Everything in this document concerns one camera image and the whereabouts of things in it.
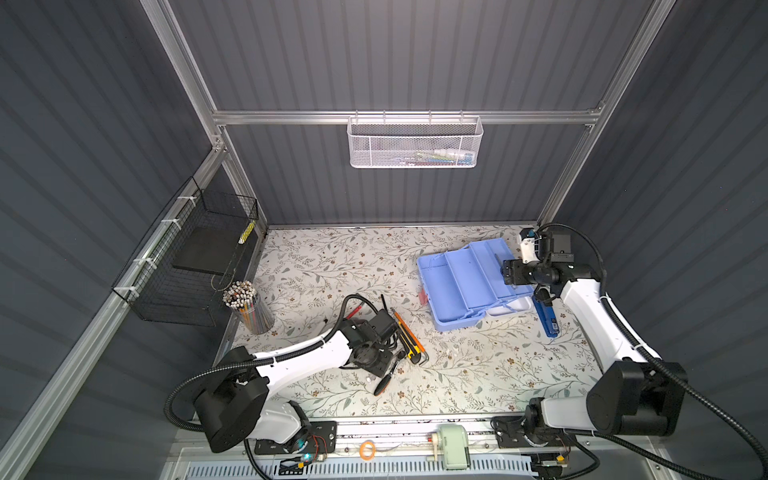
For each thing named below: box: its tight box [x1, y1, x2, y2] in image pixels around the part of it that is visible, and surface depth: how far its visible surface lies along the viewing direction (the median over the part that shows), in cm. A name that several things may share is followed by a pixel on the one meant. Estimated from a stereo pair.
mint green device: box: [438, 424, 468, 470], surface depth 69 cm
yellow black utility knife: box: [398, 321, 421, 365], surface depth 88 cm
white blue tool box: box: [417, 238, 535, 332], surface depth 96 cm
